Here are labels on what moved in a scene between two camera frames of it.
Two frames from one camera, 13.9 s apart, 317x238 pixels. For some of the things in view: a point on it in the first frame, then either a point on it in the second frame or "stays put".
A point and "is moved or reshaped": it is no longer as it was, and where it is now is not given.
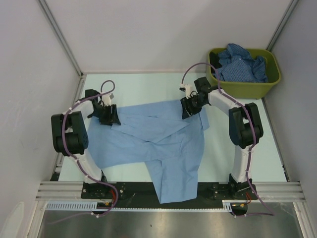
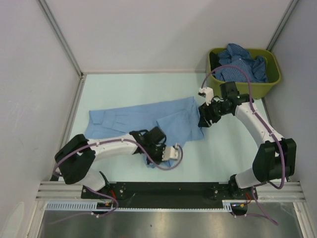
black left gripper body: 104,114 -> 155,152
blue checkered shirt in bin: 237,64 stays put
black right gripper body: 194,104 -> 215,110
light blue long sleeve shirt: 171,143 is moved or reshaped
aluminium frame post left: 62,37 stays put
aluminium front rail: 272,191 stays put
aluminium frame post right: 289,12 stays put
